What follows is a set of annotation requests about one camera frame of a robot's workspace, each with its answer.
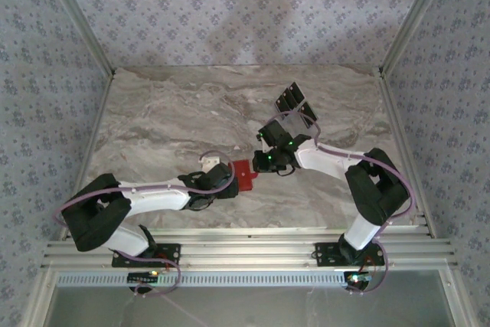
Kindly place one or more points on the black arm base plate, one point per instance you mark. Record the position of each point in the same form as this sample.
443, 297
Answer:
325, 254
172, 252

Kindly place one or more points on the small circuit board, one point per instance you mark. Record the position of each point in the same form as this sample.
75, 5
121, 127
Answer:
358, 279
141, 277

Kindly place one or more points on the aluminium frame post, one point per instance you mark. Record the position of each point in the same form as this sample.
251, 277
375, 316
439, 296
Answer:
412, 17

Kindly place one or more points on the red card holder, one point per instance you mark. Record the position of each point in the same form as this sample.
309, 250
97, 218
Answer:
243, 174

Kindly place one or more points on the grey metal panel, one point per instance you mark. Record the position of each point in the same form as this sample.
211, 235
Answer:
249, 308

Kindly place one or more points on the aluminium rail frame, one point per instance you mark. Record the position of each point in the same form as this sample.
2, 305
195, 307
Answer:
249, 250

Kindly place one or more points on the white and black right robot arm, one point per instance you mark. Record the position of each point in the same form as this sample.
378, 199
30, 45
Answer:
321, 158

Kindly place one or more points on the aluminium side rail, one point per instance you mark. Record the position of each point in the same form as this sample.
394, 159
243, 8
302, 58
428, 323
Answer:
89, 151
395, 112

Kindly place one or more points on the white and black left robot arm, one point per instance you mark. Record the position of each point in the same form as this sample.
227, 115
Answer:
161, 197

